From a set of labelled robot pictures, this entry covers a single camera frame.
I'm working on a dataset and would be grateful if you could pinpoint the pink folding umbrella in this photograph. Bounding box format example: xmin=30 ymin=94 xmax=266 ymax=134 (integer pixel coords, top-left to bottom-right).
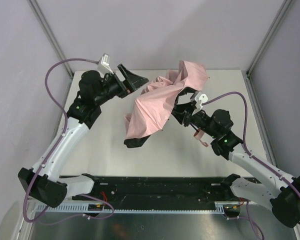
xmin=123 ymin=60 xmax=209 ymax=148

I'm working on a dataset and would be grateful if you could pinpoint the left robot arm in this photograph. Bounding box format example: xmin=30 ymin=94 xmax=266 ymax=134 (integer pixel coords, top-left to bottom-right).
xmin=18 ymin=64 xmax=149 ymax=208

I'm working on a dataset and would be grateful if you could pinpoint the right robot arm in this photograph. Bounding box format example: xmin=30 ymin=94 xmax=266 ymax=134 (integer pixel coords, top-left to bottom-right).
xmin=172 ymin=102 xmax=300 ymax=228

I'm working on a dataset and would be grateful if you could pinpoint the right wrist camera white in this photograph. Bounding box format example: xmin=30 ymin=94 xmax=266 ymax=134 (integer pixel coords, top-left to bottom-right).
xmin=190 ymin=91 xmax=209 ymax=110

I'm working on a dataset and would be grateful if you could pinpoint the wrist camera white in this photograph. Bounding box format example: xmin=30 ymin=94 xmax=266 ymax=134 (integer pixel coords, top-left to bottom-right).
xmin=97 ymin=53 xmax=114 ymax=75
xmin=190 ymin=91 xmax=209 ymax=110

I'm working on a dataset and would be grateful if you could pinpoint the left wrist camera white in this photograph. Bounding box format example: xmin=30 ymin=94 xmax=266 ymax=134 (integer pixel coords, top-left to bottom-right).
xmin=97 ymin=53 xmax=114 ymax=75

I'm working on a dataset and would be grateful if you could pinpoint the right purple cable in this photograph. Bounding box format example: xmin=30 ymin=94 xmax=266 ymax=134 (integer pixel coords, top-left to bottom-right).
xmin=202 ymin=91 xmax=300 ymax=240

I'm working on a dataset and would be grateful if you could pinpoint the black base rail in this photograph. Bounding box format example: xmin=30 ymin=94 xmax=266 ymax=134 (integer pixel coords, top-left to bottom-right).
xmin=72 ymin=176 xmax=244 ymax=210

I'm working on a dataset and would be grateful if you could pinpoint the grey cable duct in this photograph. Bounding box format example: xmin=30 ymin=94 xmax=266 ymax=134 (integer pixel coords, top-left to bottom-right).
xmin=34 ymin=201 xmax=243 ymax=215

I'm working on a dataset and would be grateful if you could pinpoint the aluminium frame post left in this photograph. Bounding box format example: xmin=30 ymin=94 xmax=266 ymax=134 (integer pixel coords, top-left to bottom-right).
xmin=27 ymin=0 xmax=75 ymax=80

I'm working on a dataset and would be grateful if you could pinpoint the aluminium frame post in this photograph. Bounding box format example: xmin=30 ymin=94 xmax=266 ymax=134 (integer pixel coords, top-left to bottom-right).
xmin=27 ymin=0 xmax=75 ymax=80
xmin=246 ymin=0 xmax=296 ymax=77

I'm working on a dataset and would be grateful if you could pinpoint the aluminium frame post right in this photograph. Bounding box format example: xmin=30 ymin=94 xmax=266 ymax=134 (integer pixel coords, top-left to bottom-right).
xmin=246 ymin=0 xmax=296 ymax=77

